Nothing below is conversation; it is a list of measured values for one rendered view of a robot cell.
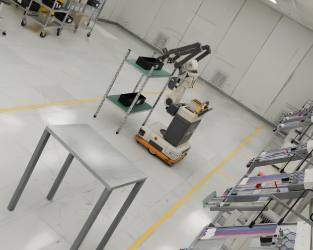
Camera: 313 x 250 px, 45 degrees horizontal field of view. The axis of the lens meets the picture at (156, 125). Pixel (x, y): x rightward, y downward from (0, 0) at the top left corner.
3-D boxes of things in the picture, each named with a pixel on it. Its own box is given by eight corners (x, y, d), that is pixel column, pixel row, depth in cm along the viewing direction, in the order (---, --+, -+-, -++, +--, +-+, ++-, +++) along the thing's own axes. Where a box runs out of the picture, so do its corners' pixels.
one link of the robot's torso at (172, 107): (178, 117, 547) (186, 103, 539) (171, 119, 521) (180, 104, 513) (163, 107, 554) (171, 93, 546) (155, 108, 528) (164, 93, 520)
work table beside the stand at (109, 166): (49, 196, 337) (87, 123, 312) (101, 252, 310) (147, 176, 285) (6, 208, 299) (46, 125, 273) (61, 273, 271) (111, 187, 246)
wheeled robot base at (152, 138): (185, 157, 576) (194, 144, 568) (170, 166, 518) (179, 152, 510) (150, 132, 593) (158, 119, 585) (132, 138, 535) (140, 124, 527)
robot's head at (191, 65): (199, 70, 528) (197, 59, 528) (194, 70, 509) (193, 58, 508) (189, 72, 534) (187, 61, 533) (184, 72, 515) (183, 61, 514)
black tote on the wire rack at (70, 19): (61, 22, 848) (64, 16, 844) (51, 15, 856) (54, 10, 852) (72, 24, 885) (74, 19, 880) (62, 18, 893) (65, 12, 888)
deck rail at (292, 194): (228, 203, 348) (227, 196, 348) (228, 202, 350) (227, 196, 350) (311, 197, 320) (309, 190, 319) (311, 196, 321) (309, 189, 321)
